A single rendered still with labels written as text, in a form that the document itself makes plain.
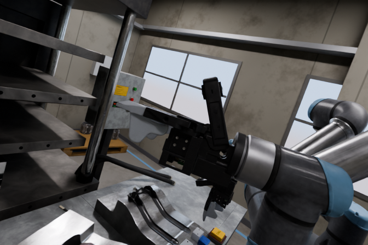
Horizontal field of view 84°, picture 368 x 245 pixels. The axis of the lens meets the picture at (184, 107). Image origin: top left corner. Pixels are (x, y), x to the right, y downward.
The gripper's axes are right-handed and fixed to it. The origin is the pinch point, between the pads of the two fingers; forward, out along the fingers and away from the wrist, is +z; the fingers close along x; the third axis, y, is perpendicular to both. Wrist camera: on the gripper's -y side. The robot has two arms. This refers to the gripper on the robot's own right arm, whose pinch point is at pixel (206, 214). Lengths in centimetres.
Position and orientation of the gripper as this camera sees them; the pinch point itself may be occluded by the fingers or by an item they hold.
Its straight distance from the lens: 101.4
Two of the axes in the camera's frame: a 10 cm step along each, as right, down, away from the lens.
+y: 8.1, 3.2, -5.0
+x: 5.0, 0.7, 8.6
